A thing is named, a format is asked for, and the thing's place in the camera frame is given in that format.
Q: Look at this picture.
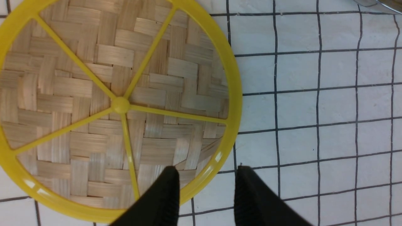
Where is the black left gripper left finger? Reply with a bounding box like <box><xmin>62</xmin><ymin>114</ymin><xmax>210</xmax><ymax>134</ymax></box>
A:
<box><xmin>110</xmin><ymin>166</ymin><xmax>180</xmax><ymax>226</ymax></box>

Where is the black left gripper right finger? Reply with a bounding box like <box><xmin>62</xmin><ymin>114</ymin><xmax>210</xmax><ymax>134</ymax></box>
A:
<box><xmin>234</xmin><ymin>166</ymin><xmax>311</xmax><ymax>226</ymax></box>

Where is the yellow woven bamboo steamer lid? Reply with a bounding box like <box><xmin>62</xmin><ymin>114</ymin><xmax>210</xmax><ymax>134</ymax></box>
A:
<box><xmin>1</xmin><ymin>0</ymin><xmax>242</xmax><ymax>223</ymax></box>

